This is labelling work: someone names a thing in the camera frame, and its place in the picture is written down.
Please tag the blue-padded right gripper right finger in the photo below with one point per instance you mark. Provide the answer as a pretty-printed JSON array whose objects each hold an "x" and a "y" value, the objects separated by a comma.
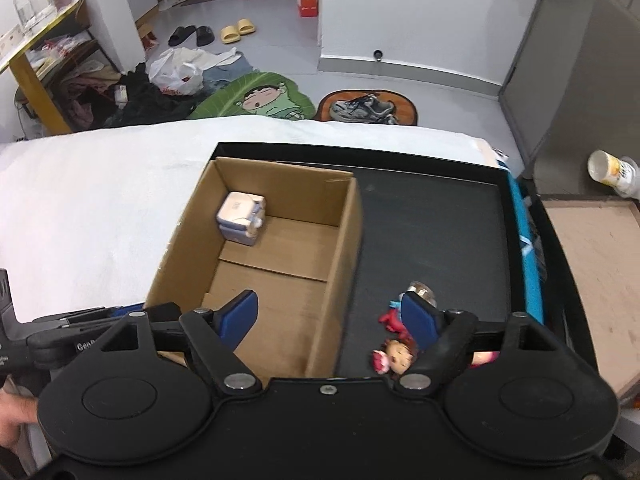
[{"x": 443, "y": 339}]

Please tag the black clothes pile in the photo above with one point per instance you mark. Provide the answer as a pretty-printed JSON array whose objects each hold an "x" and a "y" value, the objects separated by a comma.
[{"x": 147, "y": 105}]

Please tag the left yellow slipper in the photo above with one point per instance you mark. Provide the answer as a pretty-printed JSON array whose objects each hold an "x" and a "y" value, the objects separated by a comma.
[{"x": 230, "y": 35}]

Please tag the yellow-legged side table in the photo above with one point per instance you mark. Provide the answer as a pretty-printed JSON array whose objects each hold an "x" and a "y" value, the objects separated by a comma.
[{"x": 65, "y": 79}]

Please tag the white plastic bag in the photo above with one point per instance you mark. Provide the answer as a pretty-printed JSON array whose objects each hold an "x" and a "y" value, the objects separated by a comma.
[{"x": 180, "y": 71}]

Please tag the black shallow tray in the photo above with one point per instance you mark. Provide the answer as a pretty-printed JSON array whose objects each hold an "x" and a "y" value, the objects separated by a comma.
[{"x": 449, "y": 225}]

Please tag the clear glass jar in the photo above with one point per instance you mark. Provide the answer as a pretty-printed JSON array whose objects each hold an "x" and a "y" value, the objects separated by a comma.
[{"x": 32, "y": 12}]

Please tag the green cartoon floor mat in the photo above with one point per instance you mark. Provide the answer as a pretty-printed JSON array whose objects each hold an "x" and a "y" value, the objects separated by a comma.
[{"x": 258, "y": 94}]

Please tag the yellow slipper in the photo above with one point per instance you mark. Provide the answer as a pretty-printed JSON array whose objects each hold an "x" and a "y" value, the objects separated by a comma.
[
  {"x": 230, "y": 35},
  {"x": 245, "y": 27}
]

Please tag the right black slipper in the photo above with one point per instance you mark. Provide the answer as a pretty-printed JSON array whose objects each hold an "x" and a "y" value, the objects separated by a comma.
[{"x": 204, "y": 36}]

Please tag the grey sneakers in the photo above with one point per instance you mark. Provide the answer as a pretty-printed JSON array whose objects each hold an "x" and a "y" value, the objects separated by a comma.
[{"x": 366, "y": 109}]

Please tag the brown-haired doll figurine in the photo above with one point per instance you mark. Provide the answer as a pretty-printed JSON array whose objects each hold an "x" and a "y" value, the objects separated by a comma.
[{"x": 395, "y": 356}]

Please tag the brown cardboard box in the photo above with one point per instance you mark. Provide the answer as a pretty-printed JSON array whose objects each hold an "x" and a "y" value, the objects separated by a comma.
[{"x": 301, "y": 265}]

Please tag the person's left hand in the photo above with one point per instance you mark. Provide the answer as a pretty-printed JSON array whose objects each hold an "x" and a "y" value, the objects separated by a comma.
[{"x": 15, "y": 412}]

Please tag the orange black round mat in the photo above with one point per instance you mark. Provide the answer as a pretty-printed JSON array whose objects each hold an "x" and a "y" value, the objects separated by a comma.
[{"x": 405, "y": 111}]

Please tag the left black slipper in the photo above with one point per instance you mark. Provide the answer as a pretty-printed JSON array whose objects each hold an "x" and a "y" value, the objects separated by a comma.
[{"x": 180, "y": 35}]

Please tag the right yellow slipper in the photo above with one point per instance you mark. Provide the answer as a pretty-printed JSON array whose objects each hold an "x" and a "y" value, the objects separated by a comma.
[{"x": 245, "y": 27}]

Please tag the white lavender cube toy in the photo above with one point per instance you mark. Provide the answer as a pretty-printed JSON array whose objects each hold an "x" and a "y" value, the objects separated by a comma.
[{"x": 241, "y": 216}]

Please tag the red crab figurine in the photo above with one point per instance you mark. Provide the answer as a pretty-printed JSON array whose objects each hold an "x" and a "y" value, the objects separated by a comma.
[{"x": 391, "y": 319}]

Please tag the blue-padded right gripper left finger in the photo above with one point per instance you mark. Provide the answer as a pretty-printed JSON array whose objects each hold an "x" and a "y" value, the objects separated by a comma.
[{"x": 213, "y": 336}]

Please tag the brown board black frame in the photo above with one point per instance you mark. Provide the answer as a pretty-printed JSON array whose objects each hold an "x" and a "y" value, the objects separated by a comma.
[{"x": 600, "y": 240}]

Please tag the black slipper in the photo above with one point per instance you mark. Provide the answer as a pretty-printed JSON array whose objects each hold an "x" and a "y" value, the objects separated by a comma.
[
  {"x": 180, "y": 35},
  {"x": 204, "y": 36}
]

